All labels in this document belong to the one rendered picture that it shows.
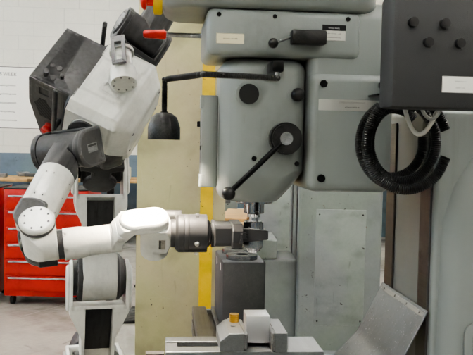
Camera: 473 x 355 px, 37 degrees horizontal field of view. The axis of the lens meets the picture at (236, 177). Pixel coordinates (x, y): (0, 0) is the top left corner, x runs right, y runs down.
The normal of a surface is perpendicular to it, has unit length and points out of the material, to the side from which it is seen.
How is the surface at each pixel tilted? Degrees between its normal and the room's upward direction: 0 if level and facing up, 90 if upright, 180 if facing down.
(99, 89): 57
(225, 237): 90
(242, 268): 90
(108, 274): 80
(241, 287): 90
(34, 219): 44
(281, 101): 90
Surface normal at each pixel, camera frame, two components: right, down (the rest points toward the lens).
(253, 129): 0.11, 0.05
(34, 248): -0.51, 0.59
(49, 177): 0.11, -0.68
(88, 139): 0.93, -0.07
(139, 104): 0.80, -0.04
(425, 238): -0.99, -0.01
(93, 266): 0.27, -0.12
